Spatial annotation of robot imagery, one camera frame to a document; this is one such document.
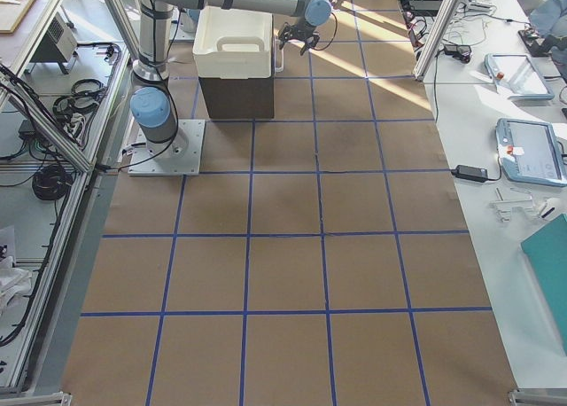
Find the black power adapter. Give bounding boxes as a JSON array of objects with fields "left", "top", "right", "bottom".
[{"left": 451, "top": 165, "right": 489, "bottom": 183}]

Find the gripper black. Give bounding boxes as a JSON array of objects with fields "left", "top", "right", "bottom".
[{"left": 277, "top": 23, "right": 320, "bottom": 55}]

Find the clear acrylic bracket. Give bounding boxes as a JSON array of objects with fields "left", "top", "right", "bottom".
[{"left": 489, "top": 187, "right": 537, "bottom": 223}]

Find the white drawer handle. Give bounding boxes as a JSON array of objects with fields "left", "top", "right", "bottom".
[{"left": 274, "top": 39, "right": 284, "bottom": 74}]

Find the teach pendant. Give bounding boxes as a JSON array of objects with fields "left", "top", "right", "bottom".
[
  {"left": 495, "top": 118, "right": 566, "bottom": 188},
  {"left": 484, "top": 53, "right": 555, "bottom": 100}
]

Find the teal box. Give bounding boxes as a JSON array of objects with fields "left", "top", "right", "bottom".
[{"left": 521, "top": 214, "right": 566, "bottom": 339}]

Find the coiled black cable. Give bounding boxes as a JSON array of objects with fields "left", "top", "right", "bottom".
[{"left": 32, "top": 164, "right": 72, "bottom": 202}]

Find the teach pendant near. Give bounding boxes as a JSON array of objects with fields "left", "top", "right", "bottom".
[{"left": 495, "top": 118, "right": 566, "bottom": 188}]

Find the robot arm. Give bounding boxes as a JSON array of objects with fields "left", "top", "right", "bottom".
[
  {"left": 130, "top": 0, "right": 333, "bottom": 160},
  {"left": 184, "top": 6, "right": 273, "bottom": 51}
]

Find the teach pendant far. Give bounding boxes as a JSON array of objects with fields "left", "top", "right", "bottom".
[{"left": 484, "top": 53, "right": 555, "bottom": 100}]

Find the grey electronics box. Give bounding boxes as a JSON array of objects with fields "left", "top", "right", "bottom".
[{"left": 30, "top": 13, "right": 78, "bottom": 74}]

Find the dark wooden drawer cabinet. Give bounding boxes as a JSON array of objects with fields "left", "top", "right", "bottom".
[{"left": 198, "top": 76, "right": 275, "bottom": 120}]

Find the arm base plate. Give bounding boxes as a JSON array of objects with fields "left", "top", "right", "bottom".
[{"left": 127, "top": 119, "right": 206, "bottom": 176}]

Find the white plastic tray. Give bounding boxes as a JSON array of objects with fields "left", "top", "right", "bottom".
[{"left": 193, "top": 6, "right": 273, "bottom": 79}]

